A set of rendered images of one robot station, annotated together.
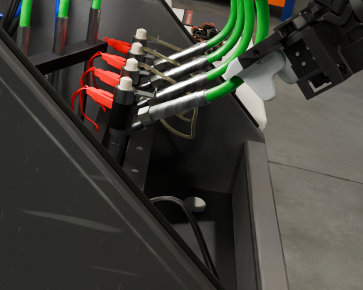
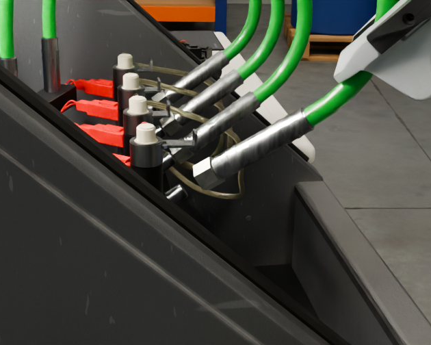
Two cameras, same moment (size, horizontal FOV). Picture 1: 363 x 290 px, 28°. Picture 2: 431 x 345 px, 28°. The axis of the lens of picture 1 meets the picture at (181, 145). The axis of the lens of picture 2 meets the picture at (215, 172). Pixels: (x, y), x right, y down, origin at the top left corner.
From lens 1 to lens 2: 0.28 m
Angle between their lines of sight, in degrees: 7
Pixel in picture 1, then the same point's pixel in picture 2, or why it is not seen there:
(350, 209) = (374, 242)
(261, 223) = (385, 298)
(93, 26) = (51, 65)
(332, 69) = not seen: outside the picture
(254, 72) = (396, 57)
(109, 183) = (254, 311)
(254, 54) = (404, 23)
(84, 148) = (198, 256)
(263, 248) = (408, 336)
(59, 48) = not seen: hidden behind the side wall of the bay
